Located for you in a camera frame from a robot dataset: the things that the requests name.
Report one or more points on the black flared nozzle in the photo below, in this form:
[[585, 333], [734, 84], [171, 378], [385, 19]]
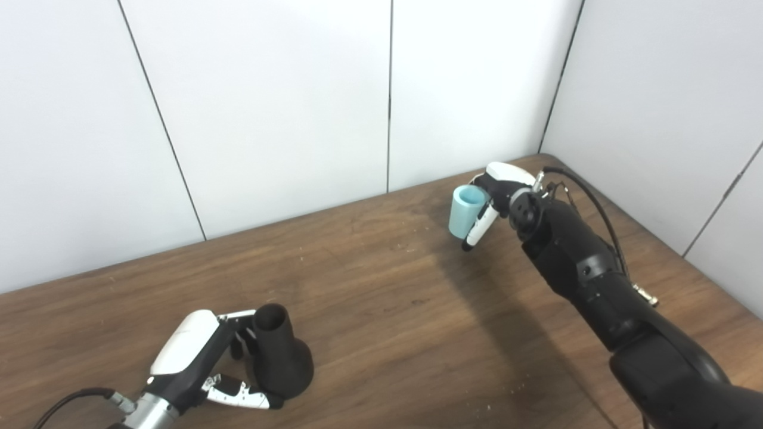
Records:
[[280, 363]]

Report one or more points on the light blue cylinder cup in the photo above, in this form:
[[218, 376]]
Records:
[[464, 217]]

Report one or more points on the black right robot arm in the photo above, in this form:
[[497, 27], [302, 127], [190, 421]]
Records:
[[584, 262]]

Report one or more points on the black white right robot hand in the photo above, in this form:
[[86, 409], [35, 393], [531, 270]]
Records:
[[506, 179]]

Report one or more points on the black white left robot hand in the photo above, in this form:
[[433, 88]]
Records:
[[185, 351]]

